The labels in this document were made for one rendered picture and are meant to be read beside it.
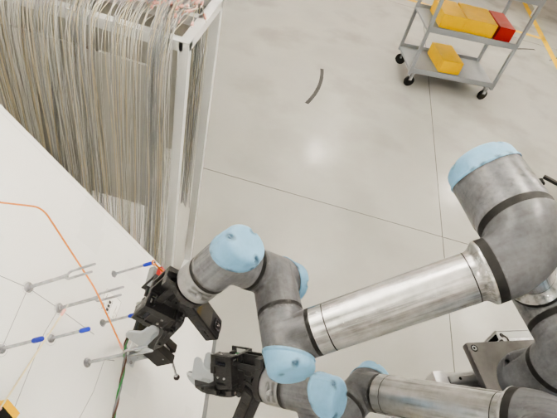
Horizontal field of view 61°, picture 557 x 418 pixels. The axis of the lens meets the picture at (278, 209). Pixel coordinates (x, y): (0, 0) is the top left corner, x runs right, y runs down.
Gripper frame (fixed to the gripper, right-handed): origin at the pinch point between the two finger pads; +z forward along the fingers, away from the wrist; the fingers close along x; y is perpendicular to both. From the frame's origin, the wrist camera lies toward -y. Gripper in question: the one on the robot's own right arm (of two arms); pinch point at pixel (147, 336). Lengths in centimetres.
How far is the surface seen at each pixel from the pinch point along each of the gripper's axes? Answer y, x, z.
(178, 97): 14, -70, -6
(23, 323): 21.8, 8.8, -2.4
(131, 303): 3.2, -9.7, 6.3
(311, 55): -100, -380, 62
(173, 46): 23, -70, -18
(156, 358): -4.1, 2.2, 2.3
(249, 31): -45, -402, 91
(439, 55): -188, -378, -18
